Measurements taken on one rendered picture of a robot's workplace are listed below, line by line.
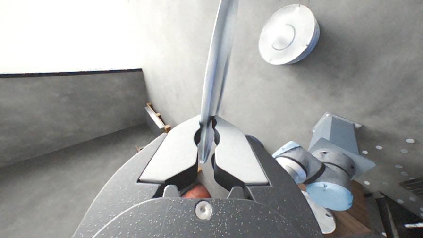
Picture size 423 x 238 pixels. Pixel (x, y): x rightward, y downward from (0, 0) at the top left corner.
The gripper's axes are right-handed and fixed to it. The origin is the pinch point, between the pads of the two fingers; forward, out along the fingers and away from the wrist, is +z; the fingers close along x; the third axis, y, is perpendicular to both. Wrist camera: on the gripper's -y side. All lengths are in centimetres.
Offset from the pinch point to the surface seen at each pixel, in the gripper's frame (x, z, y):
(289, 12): 42, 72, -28
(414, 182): 103, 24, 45
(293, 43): 47, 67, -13
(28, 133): -396, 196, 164
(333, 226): 78, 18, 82
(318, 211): 72, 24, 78
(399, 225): 104, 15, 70
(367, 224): 88, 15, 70
